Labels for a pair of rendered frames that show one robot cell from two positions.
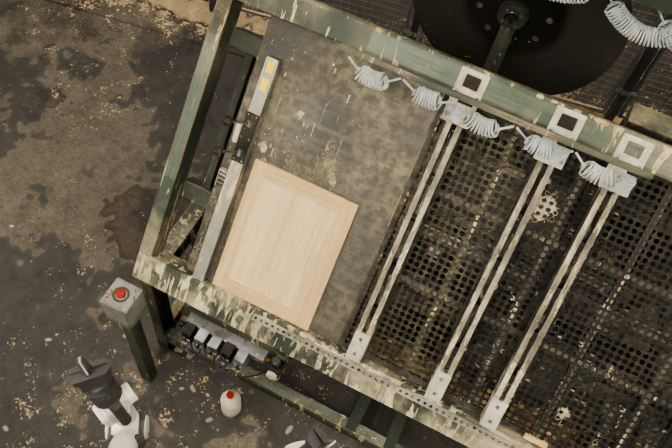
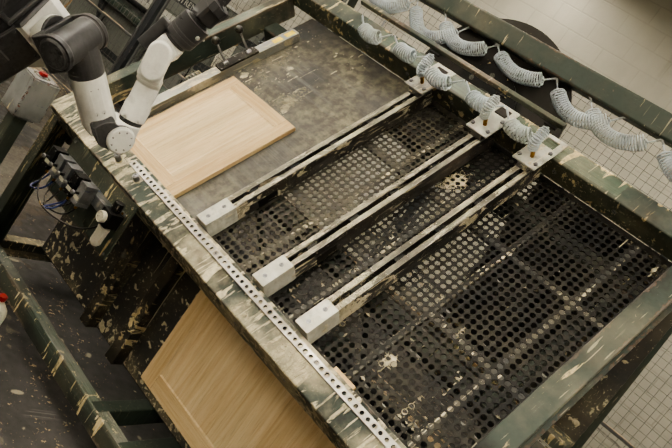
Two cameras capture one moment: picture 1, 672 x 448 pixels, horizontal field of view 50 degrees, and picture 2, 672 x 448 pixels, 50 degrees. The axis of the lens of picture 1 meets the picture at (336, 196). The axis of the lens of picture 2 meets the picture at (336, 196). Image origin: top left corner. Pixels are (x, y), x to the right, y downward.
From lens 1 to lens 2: 251 cm
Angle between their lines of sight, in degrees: 49
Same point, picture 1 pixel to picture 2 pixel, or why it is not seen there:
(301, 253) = (218, 141)
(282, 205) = (229, 108)
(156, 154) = not seen: hidden behind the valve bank
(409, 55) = not seen: hidden behind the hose
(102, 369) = not seen: outside the picture
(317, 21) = (346, 14)
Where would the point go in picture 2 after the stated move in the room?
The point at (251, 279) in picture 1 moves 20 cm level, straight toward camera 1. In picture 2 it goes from (154, 144) to (133, 146)
